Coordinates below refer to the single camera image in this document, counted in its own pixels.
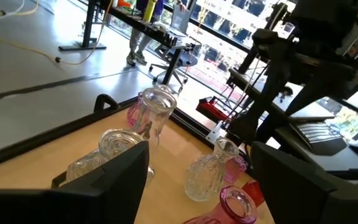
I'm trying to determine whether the grey office chair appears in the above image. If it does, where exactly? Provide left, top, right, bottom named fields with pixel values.
left=149, top=6, right=203, bottom=86

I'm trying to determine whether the black aluminium table frame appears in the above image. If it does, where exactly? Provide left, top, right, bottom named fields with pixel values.
left=0, top=93, right=251, bottom=174

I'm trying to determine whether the clear textured wide-neck vase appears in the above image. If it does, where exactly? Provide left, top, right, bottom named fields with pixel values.
left=65, top=128, right=144, bottom=184

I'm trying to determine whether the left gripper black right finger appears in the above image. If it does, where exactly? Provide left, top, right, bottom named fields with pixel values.
left=249, top=141, right=358, bottom=224

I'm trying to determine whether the cream floor cable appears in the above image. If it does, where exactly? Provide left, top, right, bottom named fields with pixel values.
left=0, top=0, right=114, bottom=66

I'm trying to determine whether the grey laptop desk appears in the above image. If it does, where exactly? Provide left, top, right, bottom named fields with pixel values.
left=273, top=124, right=358, bottom=172

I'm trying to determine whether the person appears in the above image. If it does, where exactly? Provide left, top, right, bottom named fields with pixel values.
left=126, top=0, right=188, bottom=67

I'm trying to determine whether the red toolbox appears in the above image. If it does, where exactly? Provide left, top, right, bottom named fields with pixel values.
left=196, top=95, right=229, bottom=122

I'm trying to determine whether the pink ribbed glass vase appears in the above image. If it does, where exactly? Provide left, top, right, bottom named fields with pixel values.
left=126, top=91, right=145, bottom=128
left=181, top=185, right=259, bottom=224
left=224, top=154, right=248, bottom=184

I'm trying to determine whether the yellow bottle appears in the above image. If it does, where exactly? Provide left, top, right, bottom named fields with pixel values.
left=142, top=0, right=157, bottom=23

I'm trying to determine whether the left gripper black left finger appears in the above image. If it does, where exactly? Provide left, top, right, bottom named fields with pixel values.
left=0, top=140, right=150, bottom=224

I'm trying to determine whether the clear ribbed bulbous vase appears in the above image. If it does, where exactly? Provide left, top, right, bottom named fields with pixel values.
left=184, top=136, right=240, bottom=202

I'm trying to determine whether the grey laptop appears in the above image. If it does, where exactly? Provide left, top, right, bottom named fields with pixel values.
left=287, top=102, right=349, bottom=156

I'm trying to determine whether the tall clear glass vase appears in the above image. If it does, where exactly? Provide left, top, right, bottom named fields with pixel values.
left=137, top=86, right=178, bottom=187

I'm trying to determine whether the black desk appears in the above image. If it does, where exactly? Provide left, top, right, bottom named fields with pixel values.
left=57, top=0, right=198, bottom=86

